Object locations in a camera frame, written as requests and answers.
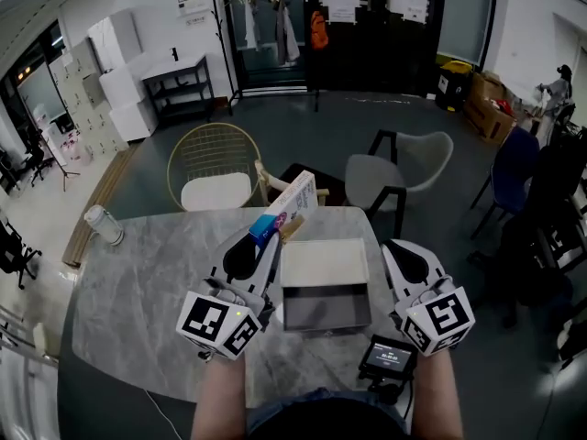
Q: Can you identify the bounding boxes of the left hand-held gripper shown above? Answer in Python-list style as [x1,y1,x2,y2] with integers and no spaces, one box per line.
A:
[176,232,283,362]

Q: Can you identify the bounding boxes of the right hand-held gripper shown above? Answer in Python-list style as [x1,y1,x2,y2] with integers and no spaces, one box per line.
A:
[381,239,477,358]

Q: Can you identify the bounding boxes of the white and grey storage box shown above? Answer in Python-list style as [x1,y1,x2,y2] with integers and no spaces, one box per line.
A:
[279,238,373,336]

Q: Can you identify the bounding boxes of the blue and white small packet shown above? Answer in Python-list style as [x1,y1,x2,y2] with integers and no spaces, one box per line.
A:
[248,170,319,250]

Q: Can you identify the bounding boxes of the person's left forearm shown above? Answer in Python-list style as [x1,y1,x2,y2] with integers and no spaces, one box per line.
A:
[190,353,249,440]

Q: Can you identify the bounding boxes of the person's right forearm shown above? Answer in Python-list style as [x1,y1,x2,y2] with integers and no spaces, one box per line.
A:
[410,348,464,440]

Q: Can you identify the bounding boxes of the cardboard box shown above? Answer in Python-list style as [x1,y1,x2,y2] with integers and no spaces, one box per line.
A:
[462,96,517,145]
[471,71,508,105]

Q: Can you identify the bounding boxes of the black screen device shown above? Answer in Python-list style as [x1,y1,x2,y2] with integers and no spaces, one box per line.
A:
[357,334,418,405]

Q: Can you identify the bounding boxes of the grey shell chair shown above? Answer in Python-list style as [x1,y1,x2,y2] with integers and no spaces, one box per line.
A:
[343,129,455,240]

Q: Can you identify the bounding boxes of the wooden armchair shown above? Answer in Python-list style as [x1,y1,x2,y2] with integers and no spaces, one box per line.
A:
[254,159,349,208]

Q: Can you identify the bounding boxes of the blue chair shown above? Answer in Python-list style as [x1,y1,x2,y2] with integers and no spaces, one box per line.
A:
[470,126,541,240]

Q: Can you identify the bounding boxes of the person's blue jeans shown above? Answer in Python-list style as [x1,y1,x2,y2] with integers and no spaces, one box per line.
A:
[247,386,410,440]

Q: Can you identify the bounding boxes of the white ribbed cup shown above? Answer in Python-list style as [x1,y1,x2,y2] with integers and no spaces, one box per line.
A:
[83,203,125,247]

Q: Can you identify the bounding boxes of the black office chair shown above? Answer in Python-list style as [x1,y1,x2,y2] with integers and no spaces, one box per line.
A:
[467,142,587,329]

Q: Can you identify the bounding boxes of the person's black shirt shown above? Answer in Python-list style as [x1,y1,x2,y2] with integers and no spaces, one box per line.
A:
[256,399,404,440]

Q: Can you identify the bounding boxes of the black bin with yellow lid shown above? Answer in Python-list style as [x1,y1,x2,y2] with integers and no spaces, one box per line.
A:
[434,60,474,113]

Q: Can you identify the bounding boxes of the black clothes rack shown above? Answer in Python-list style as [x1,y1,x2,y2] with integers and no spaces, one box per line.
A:
[213,0,322,114]

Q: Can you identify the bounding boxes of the black shelf table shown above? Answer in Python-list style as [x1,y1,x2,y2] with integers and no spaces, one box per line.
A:
[140,52,216,126]

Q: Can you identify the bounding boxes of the black tripod stand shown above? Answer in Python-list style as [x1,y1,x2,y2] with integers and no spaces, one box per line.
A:
[39,135,82,193]

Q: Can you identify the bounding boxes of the grey hanging garment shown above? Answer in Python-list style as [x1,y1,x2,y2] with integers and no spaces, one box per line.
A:
[273,0,302,66]

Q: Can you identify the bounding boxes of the grey locker cabinet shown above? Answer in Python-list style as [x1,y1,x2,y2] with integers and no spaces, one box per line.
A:
[48,38,129,156]

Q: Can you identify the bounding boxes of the white hanging garment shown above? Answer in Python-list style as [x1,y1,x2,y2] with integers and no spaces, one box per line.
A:
[242,0,259,50]

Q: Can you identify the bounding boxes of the orange bag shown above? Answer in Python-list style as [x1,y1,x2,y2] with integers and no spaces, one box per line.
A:
[310,10,329,50]

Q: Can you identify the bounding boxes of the black swivel chair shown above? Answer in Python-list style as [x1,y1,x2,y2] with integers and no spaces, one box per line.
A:
[0,217,43,291]

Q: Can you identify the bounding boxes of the white paper notice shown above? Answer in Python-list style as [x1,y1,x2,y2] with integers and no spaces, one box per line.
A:
[318,0,361,25]
[387,0,430,25]

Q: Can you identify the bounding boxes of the gold wire chair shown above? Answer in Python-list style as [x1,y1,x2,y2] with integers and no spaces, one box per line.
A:
[166,122,263,213]

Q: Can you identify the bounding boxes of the white cable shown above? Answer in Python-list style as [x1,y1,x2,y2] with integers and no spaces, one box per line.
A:
[144,387,184,440]

